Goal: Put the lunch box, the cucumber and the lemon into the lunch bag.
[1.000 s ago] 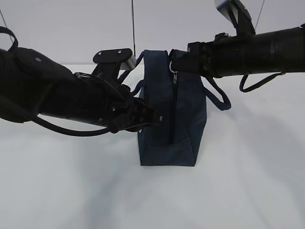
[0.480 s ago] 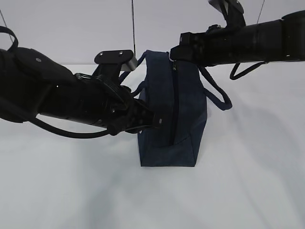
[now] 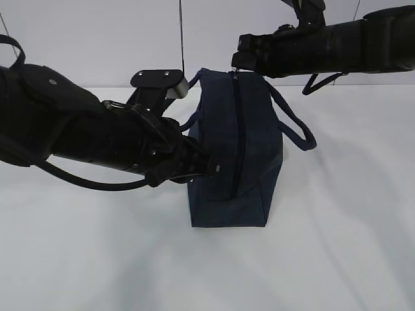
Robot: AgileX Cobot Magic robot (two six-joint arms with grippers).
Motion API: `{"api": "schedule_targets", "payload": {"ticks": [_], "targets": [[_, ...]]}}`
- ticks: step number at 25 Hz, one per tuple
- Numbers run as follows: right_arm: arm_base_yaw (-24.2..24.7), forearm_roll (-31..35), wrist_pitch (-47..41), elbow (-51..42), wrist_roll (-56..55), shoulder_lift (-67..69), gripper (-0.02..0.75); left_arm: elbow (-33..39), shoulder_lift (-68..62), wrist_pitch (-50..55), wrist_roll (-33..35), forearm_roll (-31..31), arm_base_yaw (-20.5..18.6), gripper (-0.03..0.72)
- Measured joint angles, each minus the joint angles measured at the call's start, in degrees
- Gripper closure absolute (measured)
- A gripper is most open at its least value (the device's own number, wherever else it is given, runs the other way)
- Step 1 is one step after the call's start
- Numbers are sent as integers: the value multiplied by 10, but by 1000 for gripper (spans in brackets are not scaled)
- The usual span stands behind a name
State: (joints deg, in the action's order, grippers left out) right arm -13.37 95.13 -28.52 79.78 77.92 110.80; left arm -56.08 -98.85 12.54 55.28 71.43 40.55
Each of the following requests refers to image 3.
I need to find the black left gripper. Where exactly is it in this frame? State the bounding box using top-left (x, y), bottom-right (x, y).
top-left (145, 118), bottom-right (222, 187)

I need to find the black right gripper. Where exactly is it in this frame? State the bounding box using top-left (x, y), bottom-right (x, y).
top-left (231, 24), bottom-right (292, 78)

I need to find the navy blue lunch bag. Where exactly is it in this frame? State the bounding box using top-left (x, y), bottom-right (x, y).
top-left (184, 68), bottom-right (316, 228)

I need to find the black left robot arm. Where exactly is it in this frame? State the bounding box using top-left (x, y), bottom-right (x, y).
top-left (1, 64), bottom-right (220, 192)

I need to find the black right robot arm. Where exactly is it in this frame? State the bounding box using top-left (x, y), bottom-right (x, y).
top-left (231, 4), bottom-right (414, 78)

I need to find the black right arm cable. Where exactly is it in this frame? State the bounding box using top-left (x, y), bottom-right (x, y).
top-left (302, 71), bottom-right (351, 96)

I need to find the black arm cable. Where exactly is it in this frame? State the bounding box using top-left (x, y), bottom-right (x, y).
top-left (302, 71), bottom-right (351, 96)
top-left (0, 34), bottom-right (153, 192)

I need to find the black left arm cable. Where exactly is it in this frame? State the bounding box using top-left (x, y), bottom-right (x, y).
top-left (0, 34), bottom-right (153, 192)

